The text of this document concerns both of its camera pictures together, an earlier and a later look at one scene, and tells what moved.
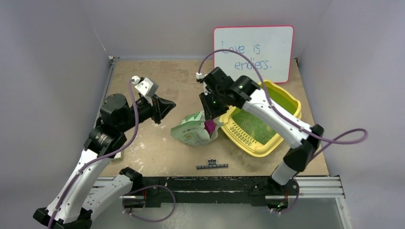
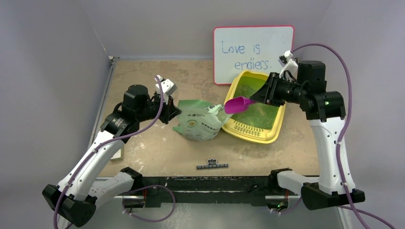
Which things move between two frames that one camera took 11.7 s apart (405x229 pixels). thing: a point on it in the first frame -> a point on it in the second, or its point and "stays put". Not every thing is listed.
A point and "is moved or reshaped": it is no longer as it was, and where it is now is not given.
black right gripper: x=208 y=105 -> x=271 y=89
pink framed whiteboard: x=271 y=47 stays put
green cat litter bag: x=192 y=130 is moved or reshaped
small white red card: x=118 y=155 stays put
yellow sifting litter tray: x=252 y=132 is moved or reshaped
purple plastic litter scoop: x=209 y=125 is moved or reshaped
